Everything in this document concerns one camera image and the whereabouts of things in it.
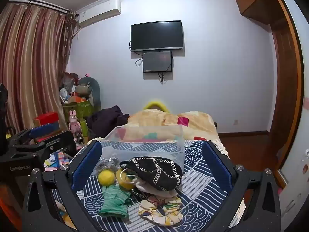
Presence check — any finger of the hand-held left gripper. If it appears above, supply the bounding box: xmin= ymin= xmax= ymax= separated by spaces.
xmin=7 ymin=130 xmax=78 ymax=161
xmin=9 ymin=122 xmax=61 ymax=146

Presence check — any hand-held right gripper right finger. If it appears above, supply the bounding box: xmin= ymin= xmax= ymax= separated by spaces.
xmin=201 ymin=140 xmax=282 ymax=232

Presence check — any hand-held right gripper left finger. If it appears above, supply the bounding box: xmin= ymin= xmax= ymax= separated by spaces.
xmin=22 ymin=140 xmax=104 ymax=232

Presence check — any beige soft cloth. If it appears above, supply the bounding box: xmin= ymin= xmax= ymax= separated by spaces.
xmin=133 ymin=179 xmax=178 ymax=199

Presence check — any red box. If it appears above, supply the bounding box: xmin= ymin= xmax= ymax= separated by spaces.
xmin=33 ymin=112 xmax=60 ymax=126

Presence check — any black cylindrical tube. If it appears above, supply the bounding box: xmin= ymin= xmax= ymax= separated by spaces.
xmin=74 ymin=131 xmax=85 ymax=145

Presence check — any pile of colourful papers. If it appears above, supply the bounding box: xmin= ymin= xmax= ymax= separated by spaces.
xmin=44 ymin=150 xmax=73 ymax=172

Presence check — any white crochet cloth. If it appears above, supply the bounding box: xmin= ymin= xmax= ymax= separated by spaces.
xmin=193 ymin=136 xmax=229 ymax=155

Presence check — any clear bag with grey items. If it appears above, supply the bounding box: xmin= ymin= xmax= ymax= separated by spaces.
xmin=98 ymin=157 xmax=121 ymax=174

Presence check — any pink rabbit toy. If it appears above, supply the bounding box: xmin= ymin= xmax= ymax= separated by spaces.
xmin=68 ymin=110 xmax=83 ymax=136

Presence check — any yellow felt ball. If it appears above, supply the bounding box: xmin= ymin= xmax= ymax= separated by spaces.
xmin=98 ymin=170 xmax=115 ymax=186

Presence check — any blue wave pattern bed sheet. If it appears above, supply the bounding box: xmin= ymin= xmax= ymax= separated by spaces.
xmin=52 ymin=139 xmax=245 ymax=232

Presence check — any green storage box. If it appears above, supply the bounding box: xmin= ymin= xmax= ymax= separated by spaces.
xmin=62 ymin=100 xmax=94 ymax=126

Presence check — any dark purple clothing heap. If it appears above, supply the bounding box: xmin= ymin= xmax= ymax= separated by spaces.
xmin=86 ymin=106 xmax=130 ymax=139

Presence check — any green knitted glove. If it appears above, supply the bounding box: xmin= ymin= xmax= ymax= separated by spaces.
xmin=98 ymin=185 xmax=130 ymax=219

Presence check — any pile of household clutter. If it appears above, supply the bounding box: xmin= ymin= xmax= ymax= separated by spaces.
xmin=59 ymin=72 xmax=93 ymax=105

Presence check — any floral beige blanket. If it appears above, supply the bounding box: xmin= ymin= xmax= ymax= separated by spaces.
xmin=121 ymin=109 xmax=219 ymax=143

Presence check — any grey plush cushion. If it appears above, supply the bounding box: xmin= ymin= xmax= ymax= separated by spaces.
xmin=79 ymin=77 xmax=101 ymax=113

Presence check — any clear plastic storage box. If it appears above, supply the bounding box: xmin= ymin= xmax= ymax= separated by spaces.
xmin=104 ymin=125 xmax=185 ymax=172

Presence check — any striped red brown curtain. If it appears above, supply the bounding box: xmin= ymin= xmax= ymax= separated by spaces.
xmin=0 ymin=1 xmax=73 ymax=136

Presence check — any floral print fabric scrunchie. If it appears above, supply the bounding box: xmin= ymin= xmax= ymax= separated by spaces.
xmin=138 ymin=195 xmax=182 ymax=227

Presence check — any yellow pillow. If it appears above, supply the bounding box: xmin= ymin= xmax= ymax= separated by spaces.
xmin=143 ymin=99 xmax=171 ymax=113

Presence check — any white door with stickers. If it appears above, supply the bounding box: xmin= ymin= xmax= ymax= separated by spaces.
xmin=276 ymin=0 xmax=309 ymax=224

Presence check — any wooden wardrobe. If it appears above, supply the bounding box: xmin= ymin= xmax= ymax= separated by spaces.
xmin=234 ymin=0 xmax=305 ymax=189

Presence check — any white air conditioner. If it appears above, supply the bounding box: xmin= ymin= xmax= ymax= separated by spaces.
xmin=77 ymin=0 xmax=121 ymax=28

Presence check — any black hat with silver chains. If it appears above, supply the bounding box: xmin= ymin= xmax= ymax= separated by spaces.
xmin=120 ymin=156 xmax=183 ymax=191

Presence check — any small black wall monitor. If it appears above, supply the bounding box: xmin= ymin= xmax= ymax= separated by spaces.
xmin=142 ymin=51 xmax=173 ymax=73

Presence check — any white curtain rail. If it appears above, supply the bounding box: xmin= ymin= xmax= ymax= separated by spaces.
xmin=10 ymin=0 xmax=78 ymax=15

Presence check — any black wall television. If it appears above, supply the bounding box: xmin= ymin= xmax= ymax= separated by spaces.
xmin=130 ymin=20 xmax=185 ymax=53

